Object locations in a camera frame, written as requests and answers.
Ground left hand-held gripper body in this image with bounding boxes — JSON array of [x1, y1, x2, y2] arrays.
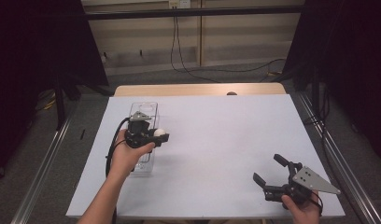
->
[[124, 110, 158, 149]]

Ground person's left hand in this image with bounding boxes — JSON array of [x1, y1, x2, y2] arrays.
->
[[107, 139, 156, 182]]

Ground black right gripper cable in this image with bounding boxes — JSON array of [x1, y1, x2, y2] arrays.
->
[[308, 189, 324, 217]]

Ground black curtain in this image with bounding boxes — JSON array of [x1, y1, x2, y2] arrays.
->
[[282, 0, 381, 164], [0, 0, 109, 179]]

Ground clear plastic storage box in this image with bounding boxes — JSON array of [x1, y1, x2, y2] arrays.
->
[[128, 101, 161, 177]]

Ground aluminium floor rail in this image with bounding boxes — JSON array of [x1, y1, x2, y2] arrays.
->
[[10, 101, 80, 224], [296, 91, 381, 224]]

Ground person's right hand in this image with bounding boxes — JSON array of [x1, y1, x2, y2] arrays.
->
[[280, 189, 323, 224]]

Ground light wooden table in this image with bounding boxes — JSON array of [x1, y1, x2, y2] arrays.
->
[[113, 82, 288, 97]]

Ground black metal stand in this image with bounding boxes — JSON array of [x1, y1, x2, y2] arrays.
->
[[53, 73, 69, 131]]

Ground white wall socket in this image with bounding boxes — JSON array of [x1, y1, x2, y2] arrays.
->
[[168, 0, 191, 9]]

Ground black horizontal frame bar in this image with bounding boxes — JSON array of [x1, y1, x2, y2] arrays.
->
[[85, 5, 305, 21]]

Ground yellow cable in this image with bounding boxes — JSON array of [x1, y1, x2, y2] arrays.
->
[[38, 92, 57, 111]]

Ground white table mat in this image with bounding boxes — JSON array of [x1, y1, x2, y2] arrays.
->
[[65, 94, 346, 219]]

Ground black power cable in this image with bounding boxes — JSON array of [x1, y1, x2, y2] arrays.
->
[[170, 15, 222, 84], [175, 15, 287, 75]]

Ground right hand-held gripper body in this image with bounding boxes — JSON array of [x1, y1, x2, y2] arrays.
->
[[263, 161, 342, 207]]

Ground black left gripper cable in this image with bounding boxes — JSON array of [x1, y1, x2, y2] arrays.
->
[[105, 117, 131, 224]]

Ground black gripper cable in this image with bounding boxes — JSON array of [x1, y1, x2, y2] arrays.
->
[[105, 117, 131, 224], [308, 189, 324, 217]]

